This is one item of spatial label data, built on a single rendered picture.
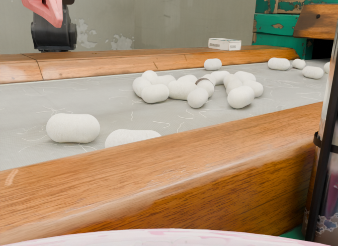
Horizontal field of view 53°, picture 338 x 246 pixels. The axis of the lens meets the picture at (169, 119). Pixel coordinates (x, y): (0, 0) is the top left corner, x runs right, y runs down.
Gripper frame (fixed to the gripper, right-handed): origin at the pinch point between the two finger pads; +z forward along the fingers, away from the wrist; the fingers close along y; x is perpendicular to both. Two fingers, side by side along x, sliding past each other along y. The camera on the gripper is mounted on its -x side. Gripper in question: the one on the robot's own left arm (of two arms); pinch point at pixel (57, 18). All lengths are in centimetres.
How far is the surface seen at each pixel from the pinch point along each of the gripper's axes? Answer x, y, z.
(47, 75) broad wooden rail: 7.5, -0.9, 2.5
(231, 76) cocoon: -4.1, 16.8, 14.1
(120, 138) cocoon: -12.3, -5.0, 23.5
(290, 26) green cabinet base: 6, 57, -6
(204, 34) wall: 85, 127, -83
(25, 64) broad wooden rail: 7.3, -3.1, 0.6
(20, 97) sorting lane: 2.7, -6.0, 9.0
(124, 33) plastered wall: 140, 115, -140
